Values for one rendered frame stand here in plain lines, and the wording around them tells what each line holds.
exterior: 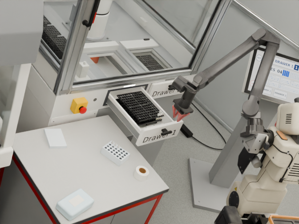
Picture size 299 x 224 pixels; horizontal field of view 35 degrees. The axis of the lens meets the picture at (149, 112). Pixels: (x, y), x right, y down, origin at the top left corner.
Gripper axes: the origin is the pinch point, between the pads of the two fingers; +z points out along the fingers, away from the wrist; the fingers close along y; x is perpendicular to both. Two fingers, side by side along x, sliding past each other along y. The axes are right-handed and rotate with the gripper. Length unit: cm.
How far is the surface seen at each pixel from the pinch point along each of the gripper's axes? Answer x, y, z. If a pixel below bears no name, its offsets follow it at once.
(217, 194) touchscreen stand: -93, -3, 95
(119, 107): 15.5, 25.8, 12.4
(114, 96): 10.1, 37.5, 14.9
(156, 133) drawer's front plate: 6.4, 2.4, 11.4
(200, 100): -164, 96, 96
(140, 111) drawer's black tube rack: 6.2, 18.9, 10.6
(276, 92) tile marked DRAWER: -90, 2, -2
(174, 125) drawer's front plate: -4.9, 2.5, 8.5
